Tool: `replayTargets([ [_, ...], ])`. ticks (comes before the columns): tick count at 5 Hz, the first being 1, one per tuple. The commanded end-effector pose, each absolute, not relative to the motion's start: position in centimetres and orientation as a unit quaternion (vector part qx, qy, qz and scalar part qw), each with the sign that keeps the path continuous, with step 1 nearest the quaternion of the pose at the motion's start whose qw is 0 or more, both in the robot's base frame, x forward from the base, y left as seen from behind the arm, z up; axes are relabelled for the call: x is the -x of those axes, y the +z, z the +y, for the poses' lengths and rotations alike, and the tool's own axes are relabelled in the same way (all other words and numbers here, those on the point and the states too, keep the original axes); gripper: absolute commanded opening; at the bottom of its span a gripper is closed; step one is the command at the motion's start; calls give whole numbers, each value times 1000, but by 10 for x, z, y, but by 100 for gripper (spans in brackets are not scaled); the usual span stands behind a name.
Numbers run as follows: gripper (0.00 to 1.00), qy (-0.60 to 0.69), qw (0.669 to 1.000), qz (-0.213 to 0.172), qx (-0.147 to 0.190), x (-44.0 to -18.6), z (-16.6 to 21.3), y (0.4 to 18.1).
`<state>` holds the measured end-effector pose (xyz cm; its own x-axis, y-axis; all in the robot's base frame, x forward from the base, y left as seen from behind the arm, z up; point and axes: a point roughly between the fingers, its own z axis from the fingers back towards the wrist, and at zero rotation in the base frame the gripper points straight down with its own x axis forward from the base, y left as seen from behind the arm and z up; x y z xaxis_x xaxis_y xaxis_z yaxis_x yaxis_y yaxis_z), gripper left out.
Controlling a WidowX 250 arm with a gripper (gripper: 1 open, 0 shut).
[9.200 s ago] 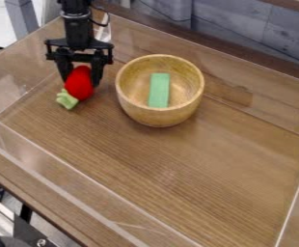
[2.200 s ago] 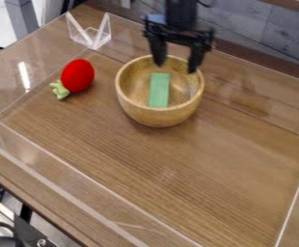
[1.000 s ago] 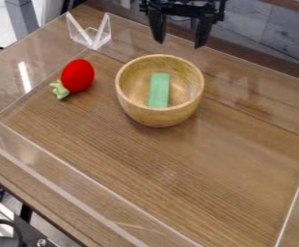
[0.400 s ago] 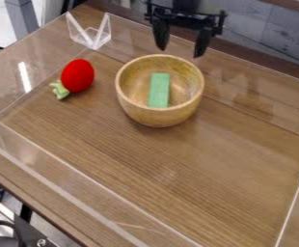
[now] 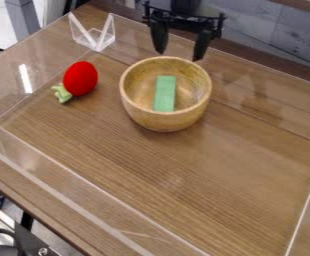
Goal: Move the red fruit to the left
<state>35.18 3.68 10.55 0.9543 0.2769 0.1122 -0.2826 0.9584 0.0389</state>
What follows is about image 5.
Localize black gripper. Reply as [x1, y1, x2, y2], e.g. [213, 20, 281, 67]
[143, 0, 227, 61]

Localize red plush fruit green stem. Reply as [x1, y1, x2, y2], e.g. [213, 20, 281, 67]
[52, 61, 99, 103]

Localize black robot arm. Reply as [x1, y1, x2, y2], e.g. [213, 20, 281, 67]
[143, 0, 227, 61]

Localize wooden bowl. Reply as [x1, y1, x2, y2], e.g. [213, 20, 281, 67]
[119, 56, 213, 132]

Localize green rectangular block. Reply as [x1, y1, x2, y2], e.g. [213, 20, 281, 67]
[154, 76, 177, 112]

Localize clear acrylic tray walls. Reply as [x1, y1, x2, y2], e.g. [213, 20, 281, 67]
[0, 7, 310, 256]

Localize black table leg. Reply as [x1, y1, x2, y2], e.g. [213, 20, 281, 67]
[20, 212, 34, 231]

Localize black bracket with screw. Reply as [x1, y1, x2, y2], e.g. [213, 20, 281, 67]
[15, 224, 62, 256]

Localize black cable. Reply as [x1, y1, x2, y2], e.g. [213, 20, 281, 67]
[0, 227, 30, 256]

